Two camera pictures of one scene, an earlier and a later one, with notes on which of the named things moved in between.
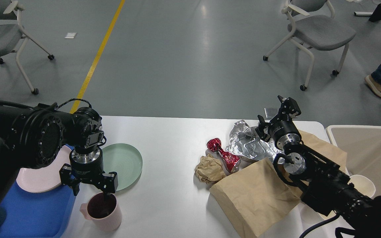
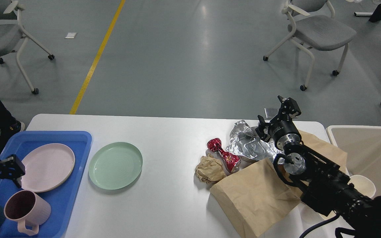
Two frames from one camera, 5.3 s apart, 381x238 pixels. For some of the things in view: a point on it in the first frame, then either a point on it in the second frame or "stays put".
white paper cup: (363, 184) stays put
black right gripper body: (283, 131) stays put
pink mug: (106, 215) → (24, 206)
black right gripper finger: (289, 109) stays put
